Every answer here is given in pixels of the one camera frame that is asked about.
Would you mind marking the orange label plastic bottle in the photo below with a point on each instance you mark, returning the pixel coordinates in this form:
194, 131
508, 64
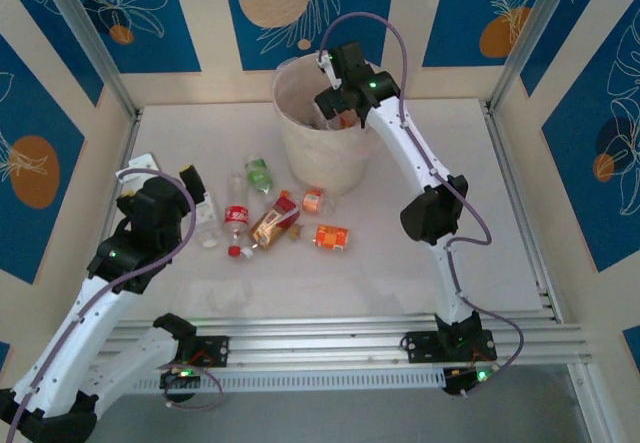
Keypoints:
330, 237
345, 122

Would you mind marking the clear box with rice label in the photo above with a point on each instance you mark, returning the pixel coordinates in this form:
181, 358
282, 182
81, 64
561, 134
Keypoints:
206, 218

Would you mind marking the red label cola bottle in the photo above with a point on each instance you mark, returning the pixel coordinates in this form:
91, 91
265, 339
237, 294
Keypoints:
236, 215

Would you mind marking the green label clear bottle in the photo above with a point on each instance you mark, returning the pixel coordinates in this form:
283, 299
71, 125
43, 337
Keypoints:
257, 177

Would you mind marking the small orange label bottle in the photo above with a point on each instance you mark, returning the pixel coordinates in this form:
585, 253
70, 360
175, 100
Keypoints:
311, 202

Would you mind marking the small tan bottle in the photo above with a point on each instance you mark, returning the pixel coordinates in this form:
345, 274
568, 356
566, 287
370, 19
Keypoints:
296, 232

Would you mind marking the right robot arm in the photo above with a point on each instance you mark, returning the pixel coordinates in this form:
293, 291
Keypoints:
415, 148

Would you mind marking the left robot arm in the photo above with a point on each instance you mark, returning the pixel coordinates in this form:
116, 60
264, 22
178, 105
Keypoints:
65, 343

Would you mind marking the white round waste bin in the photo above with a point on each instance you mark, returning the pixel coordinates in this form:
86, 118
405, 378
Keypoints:
320, 163

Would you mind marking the black controller board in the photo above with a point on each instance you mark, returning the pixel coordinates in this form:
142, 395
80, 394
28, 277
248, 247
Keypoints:
465, 380
180, 380

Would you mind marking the aluminium side rail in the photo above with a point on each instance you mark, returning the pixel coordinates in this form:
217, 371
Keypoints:
127, 135
505, 153

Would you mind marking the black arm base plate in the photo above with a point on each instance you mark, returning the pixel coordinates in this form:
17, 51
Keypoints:
420, 347
215, 350

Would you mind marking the aluminium corner post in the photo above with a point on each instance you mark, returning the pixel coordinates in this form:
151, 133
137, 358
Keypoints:
91, 38
532, 38

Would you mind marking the aluminium cross rail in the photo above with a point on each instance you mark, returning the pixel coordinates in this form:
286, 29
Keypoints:
310, 343

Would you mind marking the aluminium lower frame bar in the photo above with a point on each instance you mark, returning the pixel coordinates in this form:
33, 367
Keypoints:
592, 408

